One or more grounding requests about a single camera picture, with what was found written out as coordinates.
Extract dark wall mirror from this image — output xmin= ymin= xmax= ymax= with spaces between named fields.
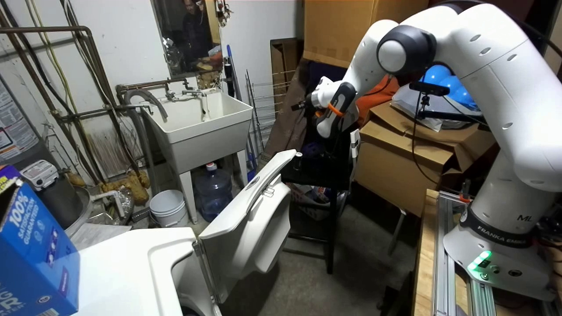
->
xmin=149 ymin=0 xmax=224 ymax=75

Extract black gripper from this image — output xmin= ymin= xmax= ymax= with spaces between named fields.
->
xmin=289 ymin=94 xmax=322 ymax=141

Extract black stool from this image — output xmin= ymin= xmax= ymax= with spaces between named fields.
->
xmin=279 ymin=152 xmax=354 ymax=275

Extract blue cardboard detergent box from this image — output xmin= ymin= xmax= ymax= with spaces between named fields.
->
xmin=0 ymin=162 xmax=82 ymax=316

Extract white utility sink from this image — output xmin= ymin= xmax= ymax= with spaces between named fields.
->
xmin=140 ymin=85 xmax=254 ymax=224

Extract blue hard hat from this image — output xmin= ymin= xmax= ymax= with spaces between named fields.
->
xmin=417 ymin=61 xmax=486 ymax=112

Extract grey curved spout pipe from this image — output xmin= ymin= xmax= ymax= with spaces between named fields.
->
xmin=113 ymin=82 xmax=171 ymax=124

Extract metal furniture leg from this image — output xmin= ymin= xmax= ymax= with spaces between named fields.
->
xmin=386 ymin=206 xmax=408 ymax=255

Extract dark metal wall pipes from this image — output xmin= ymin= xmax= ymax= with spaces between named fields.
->
xmin=0 ymin=0 xmax=138 ymax=185

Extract aluminium extrusion rail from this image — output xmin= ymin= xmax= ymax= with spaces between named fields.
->
xmin=431 ymin=189 xmax=472 ymax=316

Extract chrome sink faucet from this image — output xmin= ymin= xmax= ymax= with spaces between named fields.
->
xmin=163 ymin=75 xmax=210 ymax=120

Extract dark wall ornament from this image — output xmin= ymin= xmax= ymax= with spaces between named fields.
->
xmin=212 ymin=0 xmax=233 ymax=26

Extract orange cloth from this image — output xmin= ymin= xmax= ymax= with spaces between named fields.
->
xmin=354 ymin=73 xmax=401 ymax=126

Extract black camera on stand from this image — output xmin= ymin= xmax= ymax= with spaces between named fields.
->
xmin=407 ymin=78 xmax=452 ymax=120

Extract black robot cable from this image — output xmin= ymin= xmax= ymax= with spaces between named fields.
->
xmin=408 ymin=85 xmax=445 ymax=185

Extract white plastic sheet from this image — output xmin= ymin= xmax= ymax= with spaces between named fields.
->
xmin=389 ymin=83 xmax=488 ymax=133

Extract blue water jug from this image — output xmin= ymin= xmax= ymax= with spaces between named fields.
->
xmin=192 ymin=161 xmax=235 ymax=222

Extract white plastic bucket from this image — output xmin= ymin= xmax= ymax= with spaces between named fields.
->
xmin=145 ymin=187 xmax=192 ymax=227

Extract open brown cardboard box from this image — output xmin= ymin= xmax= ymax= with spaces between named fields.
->
xmin=352 ymin=99 xmax=498 ymax=219

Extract white washer door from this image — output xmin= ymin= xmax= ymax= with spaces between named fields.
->
xmin=191 ymin=147 xmax=303 ymax=316

